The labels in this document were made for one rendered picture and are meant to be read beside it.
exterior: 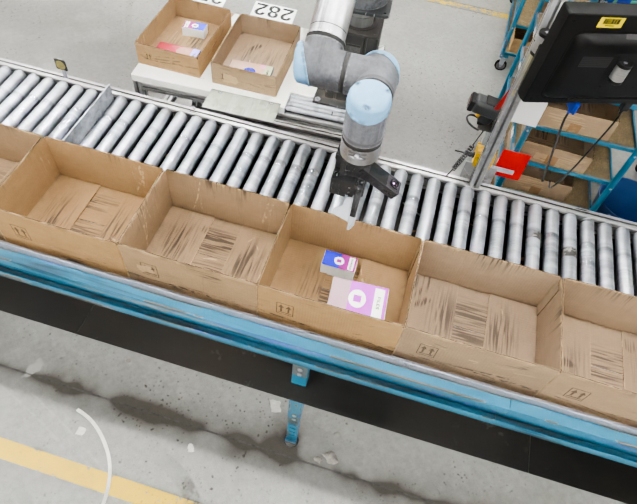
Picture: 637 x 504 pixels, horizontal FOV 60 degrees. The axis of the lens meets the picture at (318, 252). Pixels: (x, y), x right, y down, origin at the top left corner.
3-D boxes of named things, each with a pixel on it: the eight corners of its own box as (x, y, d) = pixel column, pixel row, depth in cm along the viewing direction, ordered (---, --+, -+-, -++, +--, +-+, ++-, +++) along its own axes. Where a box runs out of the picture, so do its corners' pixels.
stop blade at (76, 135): (114, 102, 224) (109, 84, 217) (52, 180, 198) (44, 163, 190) (113, 101, 224) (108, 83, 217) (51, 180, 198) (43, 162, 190)
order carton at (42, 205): (173, 205, 175) (165, 167, 161) (129, 279, 158) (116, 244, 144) (60, 173, 179) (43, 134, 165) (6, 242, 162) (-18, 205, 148)
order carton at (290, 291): (411, 271, 168) (424, 238, 154) (392, 356, 151) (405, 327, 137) (288, 237, 171) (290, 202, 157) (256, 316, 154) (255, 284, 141)
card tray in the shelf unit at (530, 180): (507, 132, 290) (514, 117, 282) (565, 146, 287) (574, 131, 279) (501, 185, 267) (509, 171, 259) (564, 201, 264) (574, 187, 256)
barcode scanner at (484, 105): (461, 110, 196) (474, 87, 187) (492, 121, 196) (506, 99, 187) (458, 122, 192) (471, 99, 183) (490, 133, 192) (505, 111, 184)
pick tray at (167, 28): (232, 29, 254) (231, 9, 246) (200, 78, 232) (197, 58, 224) (175, 15, 257) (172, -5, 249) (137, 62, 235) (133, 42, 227)
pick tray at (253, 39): (300, 46, 251) (301, 26, 243) (275, 97, 229) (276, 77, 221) (241, 32, 253) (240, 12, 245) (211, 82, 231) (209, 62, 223)
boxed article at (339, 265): (324, 258, 167) (325, 249, 163) (356, 266, 166) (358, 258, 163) (319, 272, 164) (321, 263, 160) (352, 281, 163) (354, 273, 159)
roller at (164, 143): (190, 120, 224) (189, 110, 220) (130, 212, 194) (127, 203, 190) (179, 117, 225) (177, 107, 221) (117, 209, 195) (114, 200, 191)
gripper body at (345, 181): (336, 173, 137) (341, 137, 127) (369, 182, 136) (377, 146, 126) (328, 195, 132) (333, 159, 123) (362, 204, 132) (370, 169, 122)
